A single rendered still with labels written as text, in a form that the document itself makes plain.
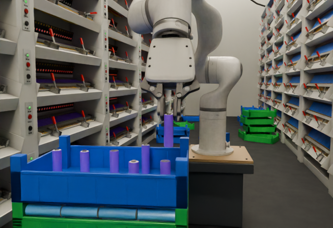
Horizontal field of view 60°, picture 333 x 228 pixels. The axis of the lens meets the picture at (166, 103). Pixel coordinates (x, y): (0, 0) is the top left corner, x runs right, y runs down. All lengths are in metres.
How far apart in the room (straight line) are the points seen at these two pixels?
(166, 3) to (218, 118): 0.73
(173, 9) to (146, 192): 0.37
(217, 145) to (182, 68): 0.75
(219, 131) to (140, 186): 0.83
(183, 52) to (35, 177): 0.36
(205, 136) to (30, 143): 0.70
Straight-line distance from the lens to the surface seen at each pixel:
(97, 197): 0.52
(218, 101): 1.26
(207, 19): 1.13
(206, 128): 1.27
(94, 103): 1.76
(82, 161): 0.60
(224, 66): 1.25
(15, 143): 1.17
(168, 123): 0.55
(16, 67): 1.14
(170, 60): 0.59
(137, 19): 0.69
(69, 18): 1.47
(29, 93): 1.18
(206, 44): 1.18
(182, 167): 0.47
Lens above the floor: 0.60
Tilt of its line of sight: 4 degrees down
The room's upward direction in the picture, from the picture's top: straight up
